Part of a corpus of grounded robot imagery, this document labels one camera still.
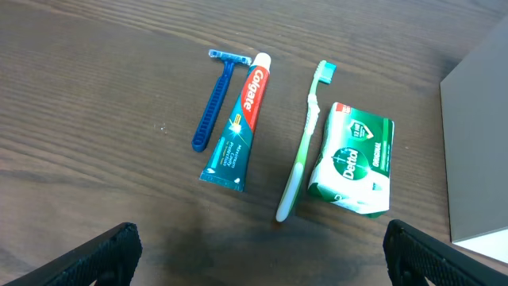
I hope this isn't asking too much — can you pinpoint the white cardboard box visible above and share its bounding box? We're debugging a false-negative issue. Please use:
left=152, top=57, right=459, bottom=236
left=440, top=19, right=507, bottom=262

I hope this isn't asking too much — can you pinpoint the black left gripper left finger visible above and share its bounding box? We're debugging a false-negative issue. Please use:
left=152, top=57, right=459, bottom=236
left=9, top=222, right=142, bottom=286

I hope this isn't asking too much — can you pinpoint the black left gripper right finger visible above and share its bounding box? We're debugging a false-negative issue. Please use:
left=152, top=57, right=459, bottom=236
left=383, top=219, right=507, bottom=286

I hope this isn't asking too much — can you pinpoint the Colgate toothpaste tube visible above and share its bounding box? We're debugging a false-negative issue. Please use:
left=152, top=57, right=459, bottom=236
left=199, top=52, right=271, bottom=191

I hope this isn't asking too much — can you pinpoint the green white toothbrush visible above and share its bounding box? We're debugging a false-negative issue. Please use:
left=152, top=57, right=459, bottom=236
left=275, top=60, right=337, bottom=222

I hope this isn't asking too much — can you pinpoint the green Dettol soap bar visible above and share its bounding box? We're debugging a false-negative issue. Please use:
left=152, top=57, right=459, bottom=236
left=307, top=102, right=395, bottom=218

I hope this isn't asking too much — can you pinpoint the blue disposable razor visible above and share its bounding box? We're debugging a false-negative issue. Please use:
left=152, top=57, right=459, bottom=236
left=191, top=49, right=252, bottom=153

